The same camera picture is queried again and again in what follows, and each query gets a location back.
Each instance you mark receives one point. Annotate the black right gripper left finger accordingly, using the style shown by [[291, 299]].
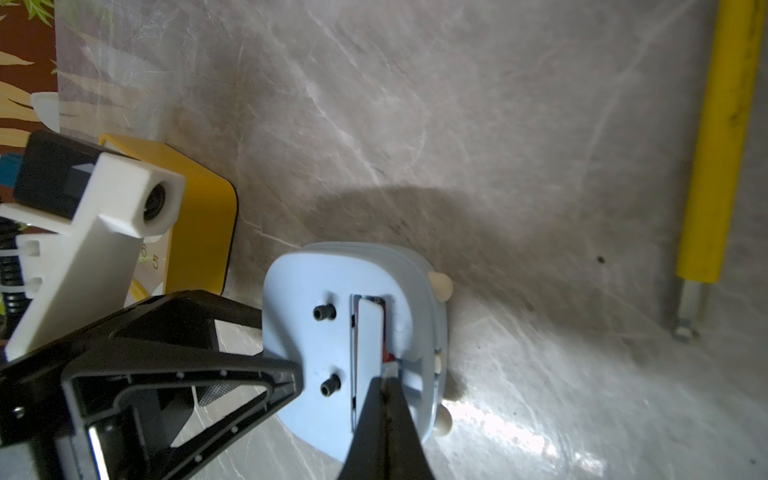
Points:
[[366, 457]]

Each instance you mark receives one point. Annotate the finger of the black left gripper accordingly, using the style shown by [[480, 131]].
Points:
[[177, 326], [129, 399]]

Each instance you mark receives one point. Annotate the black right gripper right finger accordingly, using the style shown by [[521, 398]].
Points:
[[404, 455]]

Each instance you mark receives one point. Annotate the light blue battery cover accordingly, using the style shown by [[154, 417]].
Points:
[[370, 317]]

